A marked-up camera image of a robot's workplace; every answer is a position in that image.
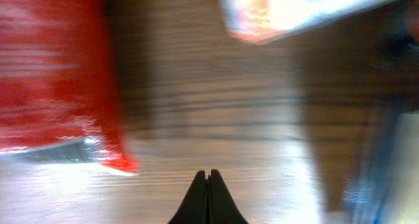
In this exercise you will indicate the beige wet wipes pack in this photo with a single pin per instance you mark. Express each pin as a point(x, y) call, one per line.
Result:
point(263, 21)

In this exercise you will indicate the red Hacks candy bag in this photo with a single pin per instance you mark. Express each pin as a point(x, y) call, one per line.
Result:
point(58, 94)

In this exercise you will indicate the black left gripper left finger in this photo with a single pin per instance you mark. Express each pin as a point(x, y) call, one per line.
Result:
point(194, 206)

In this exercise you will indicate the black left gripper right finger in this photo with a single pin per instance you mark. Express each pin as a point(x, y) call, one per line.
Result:
point(221, 206)

